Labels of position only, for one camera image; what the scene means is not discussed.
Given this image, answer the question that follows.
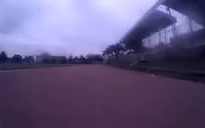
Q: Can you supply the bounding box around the dark tree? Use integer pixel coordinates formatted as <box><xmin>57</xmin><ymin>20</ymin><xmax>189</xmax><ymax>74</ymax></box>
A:
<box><xmin>102</xmin><ymin>42</ymin><xmax>128</xmax><ymax>58</ymax></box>

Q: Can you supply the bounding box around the red running track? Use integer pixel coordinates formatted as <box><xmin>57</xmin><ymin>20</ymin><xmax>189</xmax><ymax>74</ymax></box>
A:
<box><xmin>0</xmin><ymin>64</ymin><xmax>205</xmax><ymax>128</ymax></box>

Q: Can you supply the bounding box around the row of trees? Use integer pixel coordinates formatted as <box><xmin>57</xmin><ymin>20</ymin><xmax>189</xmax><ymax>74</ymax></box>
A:
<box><xmin>0</xmin><ymin>49</ymin><xmax>105</xmax><ymax>65</ymax></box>

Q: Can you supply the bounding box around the grandstand building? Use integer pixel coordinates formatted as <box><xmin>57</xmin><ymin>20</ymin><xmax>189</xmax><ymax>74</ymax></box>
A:
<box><xmin>107</xmin><ymin>0</ymin><xmax>205</xmax><ymax>81</ymax></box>

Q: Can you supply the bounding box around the grass field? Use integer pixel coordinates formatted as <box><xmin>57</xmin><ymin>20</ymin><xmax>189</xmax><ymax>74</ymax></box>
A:
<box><xmin>0</xmin><ymin>63</ymin><xmax>91</xmax><ymax>72</ymax></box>

